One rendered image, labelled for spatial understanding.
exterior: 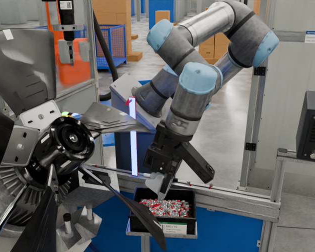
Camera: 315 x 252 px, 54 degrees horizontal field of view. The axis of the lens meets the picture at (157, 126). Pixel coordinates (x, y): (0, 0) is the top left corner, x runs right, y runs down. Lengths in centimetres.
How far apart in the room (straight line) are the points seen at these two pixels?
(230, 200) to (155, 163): 51
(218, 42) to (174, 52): 745
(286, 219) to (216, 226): 135
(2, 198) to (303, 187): 242
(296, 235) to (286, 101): 96
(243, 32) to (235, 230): 73
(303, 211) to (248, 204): 157
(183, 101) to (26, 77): 40
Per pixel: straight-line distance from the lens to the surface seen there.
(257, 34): 108
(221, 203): 121
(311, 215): 271
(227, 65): 117
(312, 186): 284
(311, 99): 103
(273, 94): 252
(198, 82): 65
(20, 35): 92
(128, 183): 129
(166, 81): 136
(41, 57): 88
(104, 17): 875
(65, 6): 77
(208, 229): 132
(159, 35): 77
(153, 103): 139
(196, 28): 85
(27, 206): 82
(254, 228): 128
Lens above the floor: 151
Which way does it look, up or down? 22 degrees down
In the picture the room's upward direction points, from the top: straight up
